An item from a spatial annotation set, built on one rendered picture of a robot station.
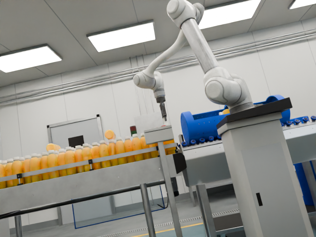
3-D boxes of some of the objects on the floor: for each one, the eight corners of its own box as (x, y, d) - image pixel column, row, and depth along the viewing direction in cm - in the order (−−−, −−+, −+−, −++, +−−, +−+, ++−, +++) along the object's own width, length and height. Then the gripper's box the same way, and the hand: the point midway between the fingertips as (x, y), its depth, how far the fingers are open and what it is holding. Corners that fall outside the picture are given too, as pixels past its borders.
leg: (219, 263, 197) (201, 182, 208) (212, 264, 196) (194, 184, 207) (217, 260, 202) (200, 182, 213) (210, 262, 202) (193, 183, 213)
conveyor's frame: (212, 283, 168) (183, 151, 184) (-45, 350, 152) (-52, 199, 168) (197, 258, 215) (175, 154, 231) (-1, 307, 199) (-10, 192, 215)
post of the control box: (194, 294, 159) (162, 141, 177) (188, 295, 159) (157, 142, 177) (193, 291, 163) (162, 141, 181) (187, 292, 163) (157, 142, 181)
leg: (225, 270, 183) (205, 183, 194) (218, 272, 182) (198, 185, 193) (223, 267, 188) (203, 183, 200) (216, 268, 188) (197, 185, 199)
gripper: (165, 93, 191) (172, 123, 186) (163, 99, 207) (169, 127, 203) (156, 95, 190) (162, 125, 186) (155, 100, 206) (161, 128, 202)
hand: (165, 122), depth 195 cm, fingers closed on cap, 4 cm apart
